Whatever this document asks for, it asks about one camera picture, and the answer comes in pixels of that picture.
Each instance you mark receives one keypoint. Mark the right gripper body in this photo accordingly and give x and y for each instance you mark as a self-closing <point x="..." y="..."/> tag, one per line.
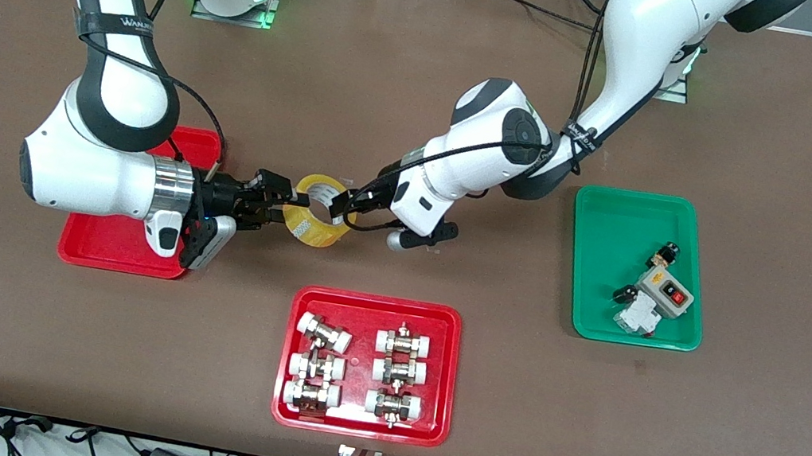
<point x="217" y="197"/>

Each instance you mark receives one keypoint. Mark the yellow clear tape roll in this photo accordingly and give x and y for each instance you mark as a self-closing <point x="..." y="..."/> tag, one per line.
<point x="312" y="234"/>

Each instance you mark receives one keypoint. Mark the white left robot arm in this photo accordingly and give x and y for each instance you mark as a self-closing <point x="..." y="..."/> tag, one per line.
<point x="643" y="38"/>

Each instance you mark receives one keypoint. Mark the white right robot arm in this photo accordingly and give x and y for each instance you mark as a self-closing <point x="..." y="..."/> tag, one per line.
<point x="92" y="173"/>

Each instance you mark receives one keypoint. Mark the red tray holding fittings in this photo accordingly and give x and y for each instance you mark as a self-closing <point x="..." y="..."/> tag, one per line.
<point x="365" y="310"/>

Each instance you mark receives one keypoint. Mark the empty red plastic tray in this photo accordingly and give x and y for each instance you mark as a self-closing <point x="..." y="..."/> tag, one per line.
<point x="105" y="247"/>

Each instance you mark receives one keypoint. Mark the green plastic tray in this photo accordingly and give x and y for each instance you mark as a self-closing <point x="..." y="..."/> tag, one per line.
<point x="611" y="259"/>

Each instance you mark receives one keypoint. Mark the white capped brass pipe fitting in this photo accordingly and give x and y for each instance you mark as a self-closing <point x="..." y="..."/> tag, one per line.
<point x="317" y="367"/>
<point x="405" y="343"/>
<point x="400" y="372"/>
<point x="311" y="395"/>
<point x="323" y="332"/>
<point x="393" y="405"/>

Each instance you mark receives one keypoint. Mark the black round buzzer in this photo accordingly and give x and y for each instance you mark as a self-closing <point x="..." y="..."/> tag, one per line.
<point x="621" y="296"/>

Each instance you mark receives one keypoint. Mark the white circuit breaker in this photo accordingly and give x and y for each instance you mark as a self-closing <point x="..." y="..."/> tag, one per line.
<point x="638" y="319"/>

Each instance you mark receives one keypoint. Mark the small brass black plug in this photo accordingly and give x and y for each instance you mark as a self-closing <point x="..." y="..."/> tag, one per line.
<point x="664" y="256"/>

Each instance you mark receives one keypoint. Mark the grey on-off switch box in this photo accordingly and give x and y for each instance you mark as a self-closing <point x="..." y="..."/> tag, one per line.
<point x="663" y="286"/>

